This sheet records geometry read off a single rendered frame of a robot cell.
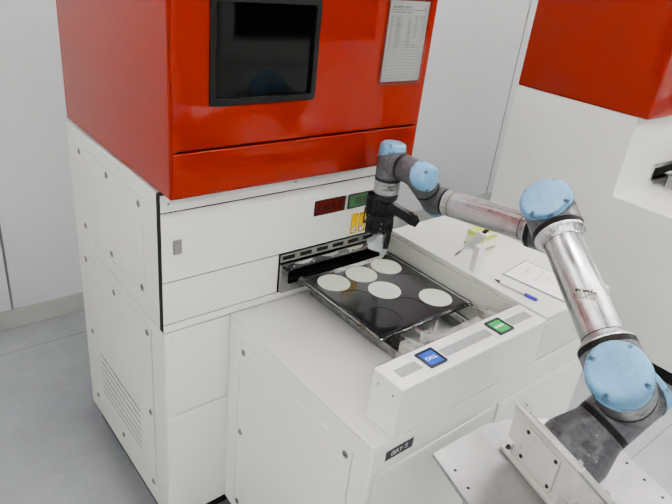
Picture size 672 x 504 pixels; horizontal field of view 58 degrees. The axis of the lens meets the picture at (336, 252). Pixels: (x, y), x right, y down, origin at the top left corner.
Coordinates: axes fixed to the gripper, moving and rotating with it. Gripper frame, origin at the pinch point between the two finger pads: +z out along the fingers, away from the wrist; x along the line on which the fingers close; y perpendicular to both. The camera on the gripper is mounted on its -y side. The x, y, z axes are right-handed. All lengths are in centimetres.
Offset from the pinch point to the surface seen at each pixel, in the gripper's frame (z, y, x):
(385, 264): 7.2, -2.7, -7.5
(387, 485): 30, 2, 61
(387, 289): 7.2, -1.3, 8.4
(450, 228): 0.7, -27.0, -25.4
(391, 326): 7.3, 0.1, 28.0
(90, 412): 97, 104, -31
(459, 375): 5, -13, 50
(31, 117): -4, 141, -99
